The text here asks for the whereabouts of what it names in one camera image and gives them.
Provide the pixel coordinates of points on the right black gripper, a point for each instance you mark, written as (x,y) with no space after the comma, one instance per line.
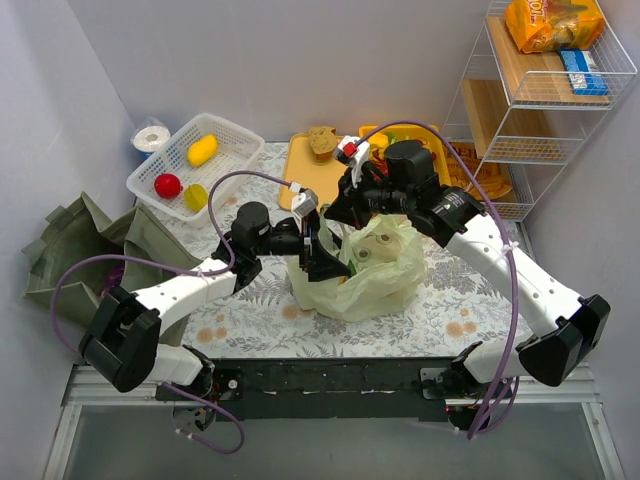
(351,198)

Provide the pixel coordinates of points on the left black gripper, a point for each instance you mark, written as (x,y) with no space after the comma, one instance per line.
(307,248)

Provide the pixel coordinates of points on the light green plastic bag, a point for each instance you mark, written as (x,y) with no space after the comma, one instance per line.
(386,261)

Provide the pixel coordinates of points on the white perforated plastic basket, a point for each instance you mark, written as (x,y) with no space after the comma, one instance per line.
(238,149)

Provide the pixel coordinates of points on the purple candy bag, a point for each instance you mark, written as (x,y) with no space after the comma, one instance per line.
(113,279)

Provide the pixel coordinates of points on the olive green canvas bag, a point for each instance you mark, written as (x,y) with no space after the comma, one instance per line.
(81,231)

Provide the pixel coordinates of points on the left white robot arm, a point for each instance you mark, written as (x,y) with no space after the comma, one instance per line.
(123,340)

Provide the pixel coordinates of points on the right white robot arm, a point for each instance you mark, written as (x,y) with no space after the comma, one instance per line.
(565,326)

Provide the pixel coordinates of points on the pale yellow flat tray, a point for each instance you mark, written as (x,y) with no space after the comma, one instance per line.
(302,167)

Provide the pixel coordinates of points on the red toy lobster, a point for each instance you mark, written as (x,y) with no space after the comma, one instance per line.
(405,162)

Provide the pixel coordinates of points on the bread slice rear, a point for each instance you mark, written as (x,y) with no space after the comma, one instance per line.
(323,141)

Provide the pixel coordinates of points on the deep yellow plastic bin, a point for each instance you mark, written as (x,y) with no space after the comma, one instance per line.
(400,132)

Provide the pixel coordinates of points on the yellow green toy starfruit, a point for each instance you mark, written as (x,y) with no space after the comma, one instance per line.
(195,197)

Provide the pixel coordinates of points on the orange chips bag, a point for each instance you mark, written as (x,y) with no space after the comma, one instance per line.
(491,178)

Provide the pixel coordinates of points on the yellow toy fruit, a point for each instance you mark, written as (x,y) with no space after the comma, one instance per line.
(202,150)

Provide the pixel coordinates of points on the red toy apple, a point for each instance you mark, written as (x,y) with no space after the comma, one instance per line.
(167,186)

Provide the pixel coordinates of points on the tissue roll in blue wrap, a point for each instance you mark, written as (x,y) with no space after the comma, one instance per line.
(149,136)

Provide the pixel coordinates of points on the orange snack bag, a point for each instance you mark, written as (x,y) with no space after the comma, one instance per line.
(553,25)

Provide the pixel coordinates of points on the blue snack box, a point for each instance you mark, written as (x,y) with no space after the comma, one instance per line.
(584,75)

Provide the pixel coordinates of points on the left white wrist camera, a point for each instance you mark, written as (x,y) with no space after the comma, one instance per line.
(304,200)

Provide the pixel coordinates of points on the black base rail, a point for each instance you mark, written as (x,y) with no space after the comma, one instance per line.
(327,388)

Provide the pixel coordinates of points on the white wire shelf rack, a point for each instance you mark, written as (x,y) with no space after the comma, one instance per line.
(520,112)

